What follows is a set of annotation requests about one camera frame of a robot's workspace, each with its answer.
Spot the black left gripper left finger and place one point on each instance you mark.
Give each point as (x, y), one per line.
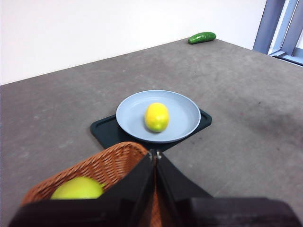
(106, 210)

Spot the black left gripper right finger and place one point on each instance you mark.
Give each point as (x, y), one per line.
(189, 208)

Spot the yellow lemon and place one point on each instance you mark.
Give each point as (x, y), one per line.
(157, 117)

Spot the blue round plate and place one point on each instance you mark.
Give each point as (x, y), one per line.
(182, 111)

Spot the brown wicker basket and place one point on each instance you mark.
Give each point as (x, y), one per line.
(113, 163)

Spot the green apple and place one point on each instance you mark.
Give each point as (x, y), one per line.
(75, 188)

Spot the black flat tray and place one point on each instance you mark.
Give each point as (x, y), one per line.
(106, 132)

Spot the green cucumber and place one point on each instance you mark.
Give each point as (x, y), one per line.
(202, 37)

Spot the blue window frame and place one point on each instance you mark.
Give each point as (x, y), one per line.
(267, 26)

